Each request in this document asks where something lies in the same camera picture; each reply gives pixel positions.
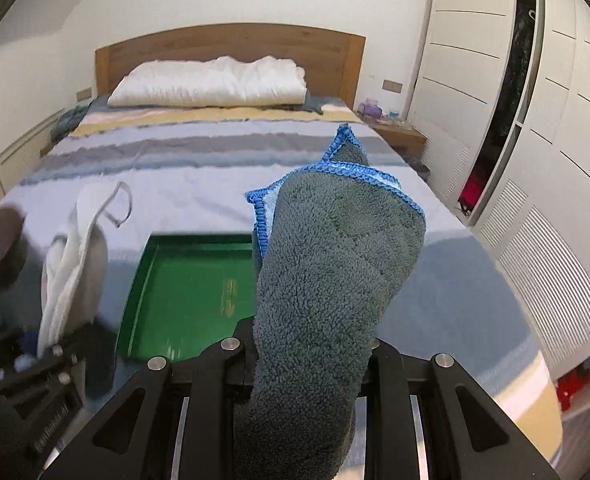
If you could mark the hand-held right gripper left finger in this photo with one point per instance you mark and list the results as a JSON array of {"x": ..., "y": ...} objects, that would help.
[{"x": 210, "y": 375}]

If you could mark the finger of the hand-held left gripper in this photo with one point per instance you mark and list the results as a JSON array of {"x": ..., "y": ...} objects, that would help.
[
  {"x": 5, "y": 342},
  {"x": 97, "y": 355}
]

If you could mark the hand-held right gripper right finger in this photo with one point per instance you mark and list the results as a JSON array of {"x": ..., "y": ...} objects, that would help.
[{"x": 415, "y": 375}]

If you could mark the green plastic tray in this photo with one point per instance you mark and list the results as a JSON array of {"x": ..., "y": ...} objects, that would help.
[{"x": 185, "y": 285}]

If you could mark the white cloth with loop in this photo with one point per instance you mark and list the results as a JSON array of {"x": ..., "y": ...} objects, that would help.
[{"x": 70, "y": 260}]

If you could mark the grey towel with blue trim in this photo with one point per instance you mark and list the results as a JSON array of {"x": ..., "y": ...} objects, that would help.
[{"x": 325, "y": 285}]

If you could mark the dark translucent plastic bin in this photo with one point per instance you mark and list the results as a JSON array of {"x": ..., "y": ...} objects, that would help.
[{"x": 5, "y": 255}]

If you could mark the red cloth item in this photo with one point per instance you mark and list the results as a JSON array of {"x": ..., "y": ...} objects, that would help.
[{"x": 572, "y": 390}]

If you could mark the cream low cabinet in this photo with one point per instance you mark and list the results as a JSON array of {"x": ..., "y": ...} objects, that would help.
[{"x": 10, "y": 160}]

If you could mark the pink folded clothes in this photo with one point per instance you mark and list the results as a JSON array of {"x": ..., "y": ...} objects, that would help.
[{"x": 472, "y": 192}]

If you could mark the bed with striped cover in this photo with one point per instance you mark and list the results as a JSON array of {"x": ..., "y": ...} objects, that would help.
[{"x": 200, "y": 175}]

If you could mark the dark blue knitted cushion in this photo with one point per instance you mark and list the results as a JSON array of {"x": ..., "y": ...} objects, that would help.
[{"x": 70, "y": 120}]

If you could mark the wooden nightstand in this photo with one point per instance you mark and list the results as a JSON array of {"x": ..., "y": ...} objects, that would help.
[{"x": 405, "y": 140}]

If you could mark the white louvred wardrobe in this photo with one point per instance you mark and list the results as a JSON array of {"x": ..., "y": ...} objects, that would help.
[{"x": 565, "y": 185}]

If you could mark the purple container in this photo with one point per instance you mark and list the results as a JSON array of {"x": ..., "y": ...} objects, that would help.
[{"x": 370, "y": 108}]

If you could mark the white pillow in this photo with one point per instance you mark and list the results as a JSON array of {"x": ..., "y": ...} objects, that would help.
[{"x": 200, "y": 82}]

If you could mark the dark hanging clothes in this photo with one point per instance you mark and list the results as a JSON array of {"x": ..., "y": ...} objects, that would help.
[{"x": 520, "y": 60}]

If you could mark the beige wall socket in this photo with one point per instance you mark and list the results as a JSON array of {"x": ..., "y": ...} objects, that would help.
[
  {"x": 392, "y": 86},
  {"x": 84, "y": 94}
]

